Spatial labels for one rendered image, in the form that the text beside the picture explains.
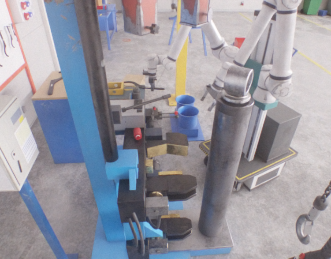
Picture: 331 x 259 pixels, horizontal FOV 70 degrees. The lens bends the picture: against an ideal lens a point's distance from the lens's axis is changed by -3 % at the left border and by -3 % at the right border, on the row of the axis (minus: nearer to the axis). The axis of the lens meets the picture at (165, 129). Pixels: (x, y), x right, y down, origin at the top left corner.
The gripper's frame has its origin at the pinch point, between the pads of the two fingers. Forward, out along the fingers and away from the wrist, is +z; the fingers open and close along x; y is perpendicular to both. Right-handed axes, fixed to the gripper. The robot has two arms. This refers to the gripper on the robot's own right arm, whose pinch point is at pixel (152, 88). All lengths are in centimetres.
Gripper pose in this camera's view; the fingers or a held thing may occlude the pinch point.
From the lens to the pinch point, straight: 242.6
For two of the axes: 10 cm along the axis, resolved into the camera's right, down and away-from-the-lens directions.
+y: 9.8, 1.1, -1.5
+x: 1.8, -5.8, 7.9
